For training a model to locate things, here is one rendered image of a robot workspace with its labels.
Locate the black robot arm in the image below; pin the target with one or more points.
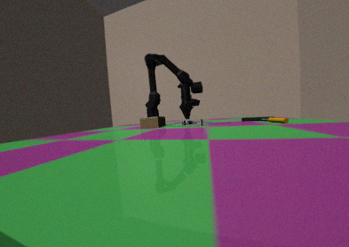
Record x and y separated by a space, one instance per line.
154 97

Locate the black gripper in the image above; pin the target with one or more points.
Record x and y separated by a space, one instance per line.
186 104

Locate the yellow-handled screwdriver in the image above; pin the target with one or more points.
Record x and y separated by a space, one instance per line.
278 120

